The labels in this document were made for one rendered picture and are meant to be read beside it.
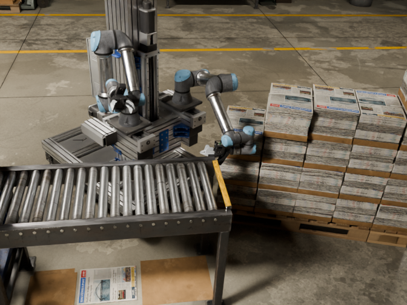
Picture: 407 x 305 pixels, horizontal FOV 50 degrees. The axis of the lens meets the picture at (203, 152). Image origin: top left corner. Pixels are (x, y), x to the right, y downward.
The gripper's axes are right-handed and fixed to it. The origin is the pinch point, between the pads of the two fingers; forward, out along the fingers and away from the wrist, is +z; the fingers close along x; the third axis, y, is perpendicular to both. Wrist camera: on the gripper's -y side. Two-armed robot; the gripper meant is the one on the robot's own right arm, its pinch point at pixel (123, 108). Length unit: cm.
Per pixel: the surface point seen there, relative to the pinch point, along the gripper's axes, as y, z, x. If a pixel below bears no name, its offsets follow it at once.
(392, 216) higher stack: 70, 33, -194
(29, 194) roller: 51, 3, 48
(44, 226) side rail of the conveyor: 50, 31, 42
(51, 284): 129, -2, 36
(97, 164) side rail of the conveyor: 45.3, -13.9, 9.0
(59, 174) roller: 48, -10, 31
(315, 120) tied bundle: 9, 0, -125
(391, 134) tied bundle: 6, 24, -168
